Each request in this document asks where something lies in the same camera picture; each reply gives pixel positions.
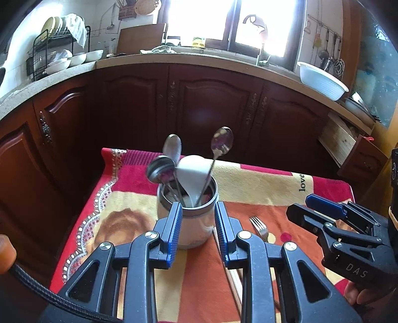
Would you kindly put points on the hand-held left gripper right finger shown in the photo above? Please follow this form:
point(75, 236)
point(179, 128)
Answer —
point(221, 233)

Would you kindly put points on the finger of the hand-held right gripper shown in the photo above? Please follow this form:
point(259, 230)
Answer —
point(301, 216)
point(325, 205)

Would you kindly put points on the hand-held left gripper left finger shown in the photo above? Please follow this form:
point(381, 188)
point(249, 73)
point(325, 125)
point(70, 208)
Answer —
point(174, 233)

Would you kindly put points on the white steel-rimmed container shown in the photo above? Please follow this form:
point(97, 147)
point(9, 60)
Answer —
point(194, 223)

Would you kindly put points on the steel fork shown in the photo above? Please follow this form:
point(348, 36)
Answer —
point(259, 228)

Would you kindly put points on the light wooden chopstick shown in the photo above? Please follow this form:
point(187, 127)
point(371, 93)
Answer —
point(233, 284)

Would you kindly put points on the white ceramic spoon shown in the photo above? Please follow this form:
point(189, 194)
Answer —
point(192, 174)

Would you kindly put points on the round steel soup spoon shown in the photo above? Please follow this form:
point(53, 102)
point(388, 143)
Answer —
point(158, 169)

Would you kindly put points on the person's right hand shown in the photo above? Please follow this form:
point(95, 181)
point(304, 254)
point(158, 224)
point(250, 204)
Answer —
point(354, 293)

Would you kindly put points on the open wooden drawer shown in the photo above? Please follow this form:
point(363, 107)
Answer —
point(363, 158)

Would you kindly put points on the red patterned blanket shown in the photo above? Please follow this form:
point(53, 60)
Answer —
point(199, 295)

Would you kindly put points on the small red clip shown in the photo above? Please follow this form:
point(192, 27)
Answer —
point(368, 138)

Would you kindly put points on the white plastic basin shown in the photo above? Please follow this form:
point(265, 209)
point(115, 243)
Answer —
point(320, 82)

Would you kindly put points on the dark wooden kitchen cabinet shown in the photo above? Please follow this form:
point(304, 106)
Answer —
point(130, 118)

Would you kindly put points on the blue patterned panel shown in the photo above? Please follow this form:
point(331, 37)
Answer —
point(376, 77)

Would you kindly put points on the hanging steel ladle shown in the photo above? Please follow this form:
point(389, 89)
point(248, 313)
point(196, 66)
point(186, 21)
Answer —
point(331, 60)

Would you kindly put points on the kitchen faucet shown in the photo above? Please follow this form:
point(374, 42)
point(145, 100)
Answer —
point(262, 52)

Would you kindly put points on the orange rounded object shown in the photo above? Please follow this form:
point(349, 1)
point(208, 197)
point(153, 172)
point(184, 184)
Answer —
point(6, 253)

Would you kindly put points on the speckled stone countertop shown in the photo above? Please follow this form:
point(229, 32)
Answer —
point(192, 59)

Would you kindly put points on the crumpled dishcloth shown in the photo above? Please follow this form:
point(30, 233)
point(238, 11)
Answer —
point(160, 49)

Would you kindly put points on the white bowl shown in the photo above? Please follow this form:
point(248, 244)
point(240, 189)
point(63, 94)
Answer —
point(58, 66)
point(77, 59)
point(94, 56)

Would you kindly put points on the brown wooden cutting board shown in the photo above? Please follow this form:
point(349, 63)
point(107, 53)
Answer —
point(140, 40)

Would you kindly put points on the window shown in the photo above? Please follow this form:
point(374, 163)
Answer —
point(202, 18)

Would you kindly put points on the white cloth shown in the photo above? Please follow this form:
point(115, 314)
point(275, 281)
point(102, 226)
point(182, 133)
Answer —
point(76, 29)

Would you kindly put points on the woven basket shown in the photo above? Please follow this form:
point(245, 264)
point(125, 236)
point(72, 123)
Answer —
point(147, 6)

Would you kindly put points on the cream plate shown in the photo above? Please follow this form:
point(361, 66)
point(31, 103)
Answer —
point(62, 23)
point(56, 24)
point(47, 28)

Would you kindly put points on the wall-mounted chopstick holder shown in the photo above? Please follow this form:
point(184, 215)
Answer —
point(126, 12)

